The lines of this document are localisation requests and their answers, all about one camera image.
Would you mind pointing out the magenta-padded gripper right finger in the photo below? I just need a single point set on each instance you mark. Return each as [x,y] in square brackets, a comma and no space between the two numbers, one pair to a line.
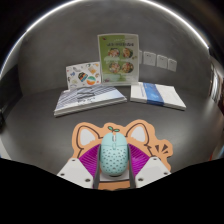
[151,171]

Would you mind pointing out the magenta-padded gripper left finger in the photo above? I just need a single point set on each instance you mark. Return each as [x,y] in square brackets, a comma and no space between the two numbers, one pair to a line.
[76,171]

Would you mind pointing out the mint green computer mouse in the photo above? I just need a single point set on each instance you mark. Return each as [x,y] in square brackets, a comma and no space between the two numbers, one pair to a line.
[114,155]

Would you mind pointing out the orange corgi-shaped mouse pad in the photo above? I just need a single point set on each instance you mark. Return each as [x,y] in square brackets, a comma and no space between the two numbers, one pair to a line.
[86,136]

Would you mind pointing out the grey striped book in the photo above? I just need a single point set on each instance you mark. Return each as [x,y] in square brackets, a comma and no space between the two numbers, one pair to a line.
[88,99]

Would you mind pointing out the white book with blue band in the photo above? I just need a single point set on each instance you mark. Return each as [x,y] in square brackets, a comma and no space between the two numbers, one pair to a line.
[156,95]

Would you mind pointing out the white card with colourful stickers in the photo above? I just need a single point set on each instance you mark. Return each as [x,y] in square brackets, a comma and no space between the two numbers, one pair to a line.
[83,76]

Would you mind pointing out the green food menu sign stand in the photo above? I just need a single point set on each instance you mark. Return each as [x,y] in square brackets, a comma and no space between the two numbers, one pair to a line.
[118,58]

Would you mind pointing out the white wall socket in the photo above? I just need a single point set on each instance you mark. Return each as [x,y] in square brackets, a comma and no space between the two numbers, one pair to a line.
[149,58]
[172,65]
[140,57]
[162,61]

